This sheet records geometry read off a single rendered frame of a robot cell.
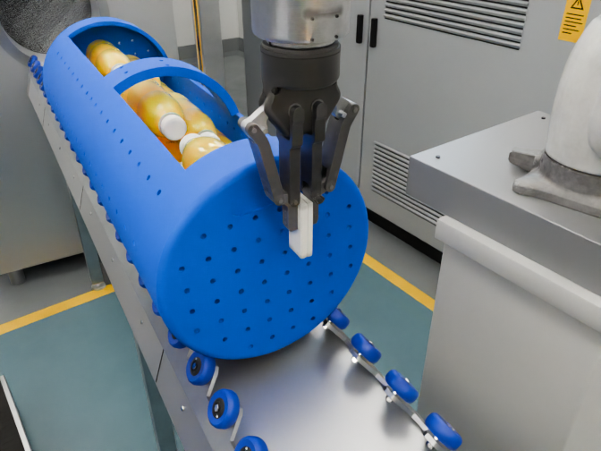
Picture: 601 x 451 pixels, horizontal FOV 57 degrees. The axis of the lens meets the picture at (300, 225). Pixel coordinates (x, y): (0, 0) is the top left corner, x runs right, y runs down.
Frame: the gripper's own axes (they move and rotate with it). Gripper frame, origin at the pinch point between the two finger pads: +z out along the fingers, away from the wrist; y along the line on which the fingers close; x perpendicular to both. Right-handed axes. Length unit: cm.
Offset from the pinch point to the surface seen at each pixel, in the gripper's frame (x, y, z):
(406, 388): -12.3, 7.5, 18.3
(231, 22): 498, 200, 86
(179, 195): 6.4, -11.4, -3.8
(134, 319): 29.8, -15.4, 29.9
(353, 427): -10.6, 1.4, 23.3
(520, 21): 84, 130, 5
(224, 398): -3.3, -11.9, 18.1
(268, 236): 2.8, -2.6, 2.2
